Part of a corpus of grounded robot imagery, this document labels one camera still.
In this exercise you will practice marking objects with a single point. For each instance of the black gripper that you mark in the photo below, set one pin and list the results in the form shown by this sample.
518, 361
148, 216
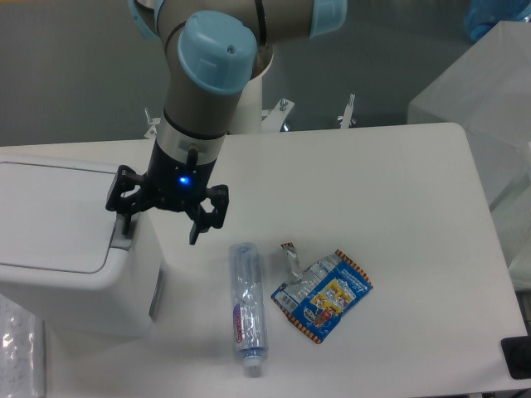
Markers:
169, 185

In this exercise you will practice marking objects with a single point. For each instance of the white push-top trash can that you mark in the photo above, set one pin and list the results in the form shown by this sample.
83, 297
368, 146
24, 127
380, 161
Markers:
66, 258

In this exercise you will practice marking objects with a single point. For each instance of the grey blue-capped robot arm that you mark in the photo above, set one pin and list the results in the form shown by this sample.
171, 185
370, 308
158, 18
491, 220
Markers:
211, 48

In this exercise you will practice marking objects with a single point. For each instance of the crushed clear plastic bottle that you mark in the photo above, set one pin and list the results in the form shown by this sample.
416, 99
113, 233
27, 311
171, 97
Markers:
248, 309

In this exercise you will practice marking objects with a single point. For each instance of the blue foil snack wrapper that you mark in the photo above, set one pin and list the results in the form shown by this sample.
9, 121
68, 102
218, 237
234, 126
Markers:
315, 298

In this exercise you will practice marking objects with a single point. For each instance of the clear plastic sheet left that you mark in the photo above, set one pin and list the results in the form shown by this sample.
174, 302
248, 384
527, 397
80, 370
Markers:
23, 352

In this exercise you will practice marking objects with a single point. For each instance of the blue water bottle corner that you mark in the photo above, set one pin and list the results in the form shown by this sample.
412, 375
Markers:
483, 15

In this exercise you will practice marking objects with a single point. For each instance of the black device table corner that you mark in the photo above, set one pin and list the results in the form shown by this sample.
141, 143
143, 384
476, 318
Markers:
516, 352

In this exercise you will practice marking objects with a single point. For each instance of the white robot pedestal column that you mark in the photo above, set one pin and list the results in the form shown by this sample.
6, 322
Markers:
248, 116

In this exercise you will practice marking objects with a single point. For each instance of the white pedestal base frame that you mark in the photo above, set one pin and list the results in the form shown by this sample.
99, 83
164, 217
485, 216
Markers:
272, 120

